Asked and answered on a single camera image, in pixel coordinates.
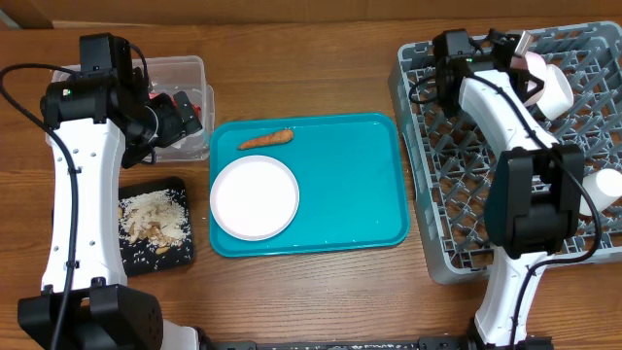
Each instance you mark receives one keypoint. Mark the carrot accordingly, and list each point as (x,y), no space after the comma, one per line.
(283,136)

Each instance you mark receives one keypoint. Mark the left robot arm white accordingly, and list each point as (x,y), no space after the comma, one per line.
(96,127)

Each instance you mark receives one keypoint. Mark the food scraps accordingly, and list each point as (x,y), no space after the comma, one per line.
(157,218)

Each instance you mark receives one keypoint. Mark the red wrapper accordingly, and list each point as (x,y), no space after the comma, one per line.
(196,108)

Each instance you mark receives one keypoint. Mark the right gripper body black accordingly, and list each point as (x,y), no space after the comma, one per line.
(517,76)

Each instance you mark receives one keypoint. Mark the black bin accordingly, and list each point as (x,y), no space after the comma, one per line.
(140,259)

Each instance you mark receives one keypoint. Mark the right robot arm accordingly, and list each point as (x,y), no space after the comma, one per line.
(533,203)

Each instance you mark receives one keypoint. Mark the grey dishwasher rack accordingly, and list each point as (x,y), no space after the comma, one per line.
(452,164)

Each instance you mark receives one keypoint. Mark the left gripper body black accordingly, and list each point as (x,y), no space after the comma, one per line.
(170,126)

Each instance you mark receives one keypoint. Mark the clear plastic bin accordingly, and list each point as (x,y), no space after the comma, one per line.
(184,73)

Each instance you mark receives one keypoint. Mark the small pink bowl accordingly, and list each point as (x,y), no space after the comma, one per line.
(532,77)

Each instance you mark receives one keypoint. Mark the black rail bottom edge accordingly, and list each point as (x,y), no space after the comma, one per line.
(444,342)

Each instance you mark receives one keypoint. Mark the white cup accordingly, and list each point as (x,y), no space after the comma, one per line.
(604,187)

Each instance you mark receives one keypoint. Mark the teal tray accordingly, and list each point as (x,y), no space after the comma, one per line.
(351,185)

